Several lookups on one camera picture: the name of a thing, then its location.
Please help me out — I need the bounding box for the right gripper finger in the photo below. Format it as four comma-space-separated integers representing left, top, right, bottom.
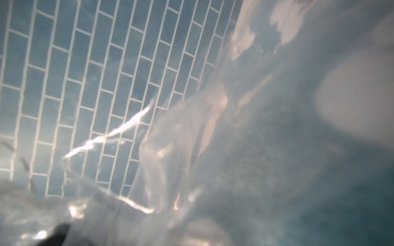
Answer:
37, 223, 71, 246

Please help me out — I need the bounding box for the dark teal bear blanket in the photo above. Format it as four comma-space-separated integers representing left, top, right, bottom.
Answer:
184, 0, 394, 246

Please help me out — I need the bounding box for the clear plastic vacuum bag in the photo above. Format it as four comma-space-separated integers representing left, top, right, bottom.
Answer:
0, 0, 394, 246

